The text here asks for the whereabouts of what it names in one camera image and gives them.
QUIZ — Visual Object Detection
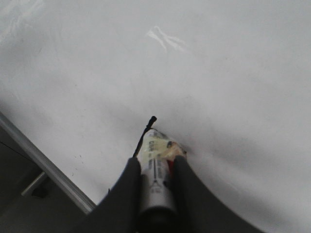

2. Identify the black whiteboard marker with tape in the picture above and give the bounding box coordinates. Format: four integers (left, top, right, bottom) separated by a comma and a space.
133, 116, 186, 230

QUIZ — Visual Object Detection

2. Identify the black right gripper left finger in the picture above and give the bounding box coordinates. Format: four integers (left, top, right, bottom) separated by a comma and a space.
72, 158, 141, 233

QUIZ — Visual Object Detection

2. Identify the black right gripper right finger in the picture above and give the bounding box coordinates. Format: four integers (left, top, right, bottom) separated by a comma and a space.
173, 155, 261, 233

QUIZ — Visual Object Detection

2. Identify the grey whiteboard support bracket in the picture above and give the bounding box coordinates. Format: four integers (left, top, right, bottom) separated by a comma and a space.
21, 172, 48, 197

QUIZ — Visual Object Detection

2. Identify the white whiteboard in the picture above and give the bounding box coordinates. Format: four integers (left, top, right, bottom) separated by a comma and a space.
0, 0, 311, 233

